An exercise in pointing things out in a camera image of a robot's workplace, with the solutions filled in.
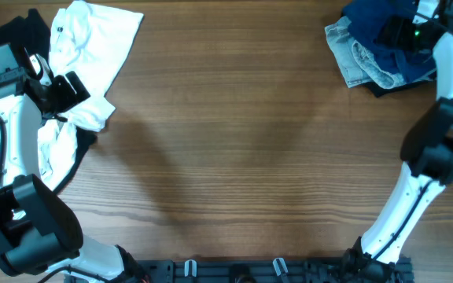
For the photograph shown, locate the blue polo shirt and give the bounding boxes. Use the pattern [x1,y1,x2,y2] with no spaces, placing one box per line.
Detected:
[342,0,436,83]

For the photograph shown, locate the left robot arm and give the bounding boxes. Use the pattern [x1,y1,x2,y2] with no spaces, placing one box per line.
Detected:
[0,44,150,282]

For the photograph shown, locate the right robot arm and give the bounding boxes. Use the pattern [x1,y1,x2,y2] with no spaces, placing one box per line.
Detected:
[333,1,453,282]

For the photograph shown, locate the white t-shirt with black print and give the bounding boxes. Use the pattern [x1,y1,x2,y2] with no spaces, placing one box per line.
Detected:
[0,0,145,197]

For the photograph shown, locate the light blue denim shorts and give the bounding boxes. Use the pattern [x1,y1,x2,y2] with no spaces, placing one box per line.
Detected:
[325,16,408,90]

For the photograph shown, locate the black garment under shorts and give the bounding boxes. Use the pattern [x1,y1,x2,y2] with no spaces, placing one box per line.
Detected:
[366,69,436,97]

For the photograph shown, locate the black garment on left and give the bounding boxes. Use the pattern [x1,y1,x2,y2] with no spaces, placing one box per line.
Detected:
[0,9,97,193]

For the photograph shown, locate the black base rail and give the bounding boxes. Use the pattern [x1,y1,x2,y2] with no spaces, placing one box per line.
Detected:
[64,257,414,283]

